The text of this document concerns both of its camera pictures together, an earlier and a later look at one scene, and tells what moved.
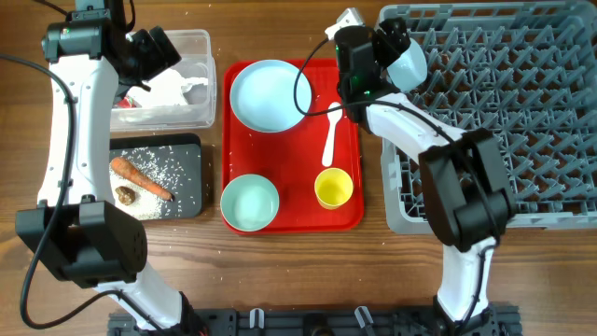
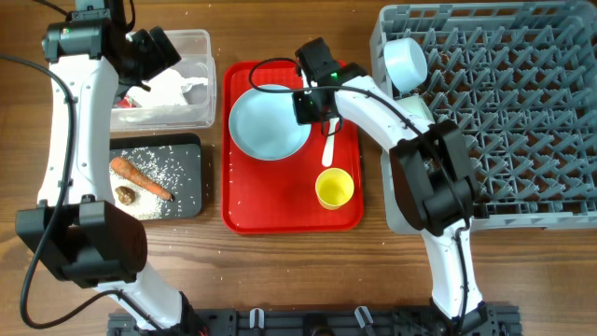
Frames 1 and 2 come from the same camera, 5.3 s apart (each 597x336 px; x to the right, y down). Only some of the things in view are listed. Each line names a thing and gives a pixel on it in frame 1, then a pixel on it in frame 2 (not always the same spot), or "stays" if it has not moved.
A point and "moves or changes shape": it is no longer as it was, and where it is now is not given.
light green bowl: x=249 y=203 moves or changes shape
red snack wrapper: x=124 y=103 stays
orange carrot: x=124 y=167 stays
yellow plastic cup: x=333 y=187 stays
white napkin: x=166 y=90 stays
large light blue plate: x=262 y=95 moves or changes shape
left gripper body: x=146 y=57 stays
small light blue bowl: x=409 y=71 stays
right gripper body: x=383 y=50 -> x=307 y=108
